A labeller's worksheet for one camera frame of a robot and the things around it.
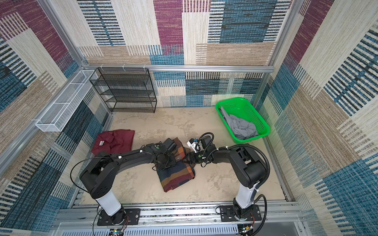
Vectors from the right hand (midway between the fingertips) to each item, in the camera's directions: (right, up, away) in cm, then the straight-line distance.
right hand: (185, 162), depth 89 cm
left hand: (-6, -1, +1) cm, 6 cm away
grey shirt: (+37, +19, +9) cm, 43 cm away
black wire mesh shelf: (-44, +49, +20) cm, 68 cm away
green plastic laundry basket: (+43, +34, +28) cm, 62 cm away
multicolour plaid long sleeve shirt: (-4, -5, -5) cm, 8 cm away
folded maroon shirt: (-48, +11, +10) cm, 50 cm away
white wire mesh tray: (-61, +27, -17) cm, 68 cm away
